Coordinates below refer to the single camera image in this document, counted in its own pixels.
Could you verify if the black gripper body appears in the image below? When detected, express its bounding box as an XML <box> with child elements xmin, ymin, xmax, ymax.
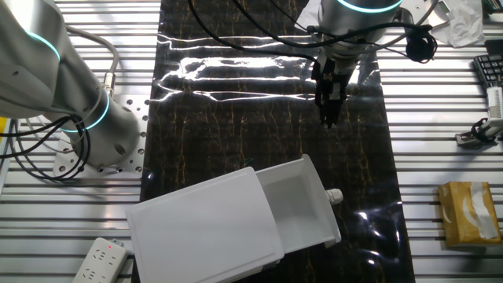
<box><xmin>311</xmin><ymin>53</ymin><xmax>351</xmax><ymax>104</ymax></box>

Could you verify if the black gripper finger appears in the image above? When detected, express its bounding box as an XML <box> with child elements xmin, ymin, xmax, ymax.
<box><xmin>329</xmin><ymin>100</ymin><xmax>342</xmax><ymax>129</ymax></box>
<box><xmin>318</xmin><ymin>100</ymin><xmax>331</xmax><ymax>129</ymax></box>

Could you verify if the white drawer with knob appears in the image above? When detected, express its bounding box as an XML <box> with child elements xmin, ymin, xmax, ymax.
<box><xmin>255</xmin><ymin>153</ymin><xmax>344</xmax><ymax>255</ymax></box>

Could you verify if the white plastic drawer cabinet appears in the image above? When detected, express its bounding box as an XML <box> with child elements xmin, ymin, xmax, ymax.
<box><xmin>125</xmin><ymin>167</ymin><xmax>286</xmax><ymax>283</ymax></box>

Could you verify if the black marble pattern mat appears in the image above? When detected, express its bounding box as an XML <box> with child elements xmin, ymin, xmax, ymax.
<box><xmin>131</xmin><ymin>0</ymin><xmax>416</xmax><ymax>283</ymax></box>

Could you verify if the crumpled white paper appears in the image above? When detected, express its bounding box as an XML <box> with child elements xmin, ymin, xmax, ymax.
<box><xmin>430</xmin><ymin>0</ymin><xmax>486</xmax><ymax>49</ymax></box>

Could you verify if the yellow tissue box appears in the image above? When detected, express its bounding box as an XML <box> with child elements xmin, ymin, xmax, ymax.
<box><xmin>438</xmin><ymin>181</ymin><xmax>503</xmax><ymax>248</ymax></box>

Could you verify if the black keyboard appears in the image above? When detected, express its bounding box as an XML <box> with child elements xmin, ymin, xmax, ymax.
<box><xmin>473</xmin><ymin>53</ymin><xmax>503</xmax><ymax>90</ymax></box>

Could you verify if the black flat device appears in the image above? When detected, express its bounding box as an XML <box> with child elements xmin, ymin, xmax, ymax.
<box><xmin>484</xmin><ymin>39</ymin><xmax>503</xmax><ymax>56</ymax></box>

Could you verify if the white power strip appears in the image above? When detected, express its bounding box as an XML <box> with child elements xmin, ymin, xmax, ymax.
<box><xmin>72</xmin><ymin>237</ymin><xmax>128</xmax><ymax>283</ymax></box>

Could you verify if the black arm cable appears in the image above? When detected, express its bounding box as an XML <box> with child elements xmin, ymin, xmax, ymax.
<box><xmin>186</xmin><ymin>0</ymin><xmax>319</xmax><ymax>64</ymax></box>
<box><xmin>231</xmin><ymin>0</ymin><xmax>435</xmax><ymax>50</ymax></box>

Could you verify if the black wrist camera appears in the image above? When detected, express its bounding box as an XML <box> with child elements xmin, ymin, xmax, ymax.
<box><xmin>404</xmin><ymin>29</ymin><xmax>439</xmax><ymax>64</ymax></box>

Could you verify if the thick grey robot cable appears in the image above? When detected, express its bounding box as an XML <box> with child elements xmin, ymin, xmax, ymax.
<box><xmin>64</xmin><ymin>24</ymin><xmax>120</xmax><ymax>97</ymax></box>

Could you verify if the black base cable bundle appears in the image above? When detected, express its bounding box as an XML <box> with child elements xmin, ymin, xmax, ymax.
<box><xmin>0</xmin><ymin>113</ymin><xmax>92</xmax><ymax>182</ymax></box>

